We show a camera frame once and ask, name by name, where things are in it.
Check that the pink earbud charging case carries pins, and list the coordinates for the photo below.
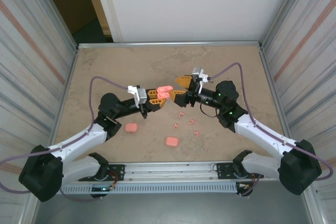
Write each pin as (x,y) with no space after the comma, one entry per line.
(131,127)
(172,141)
(165,88)

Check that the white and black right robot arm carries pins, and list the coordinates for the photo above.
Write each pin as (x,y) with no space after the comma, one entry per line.
(262,166)

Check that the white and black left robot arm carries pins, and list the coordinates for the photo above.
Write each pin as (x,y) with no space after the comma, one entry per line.
(78,169)

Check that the black base electronics box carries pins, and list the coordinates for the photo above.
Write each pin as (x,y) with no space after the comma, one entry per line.
(99,189)
(242,187)

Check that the aluminium table frame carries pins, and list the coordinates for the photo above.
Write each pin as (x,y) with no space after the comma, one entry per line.
(170,44)

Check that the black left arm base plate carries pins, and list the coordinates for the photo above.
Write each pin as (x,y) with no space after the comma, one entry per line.
(117,171)

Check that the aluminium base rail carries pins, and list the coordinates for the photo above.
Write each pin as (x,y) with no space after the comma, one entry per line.
(170,171)

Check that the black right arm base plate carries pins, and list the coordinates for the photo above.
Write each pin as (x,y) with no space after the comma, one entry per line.
(223,170)

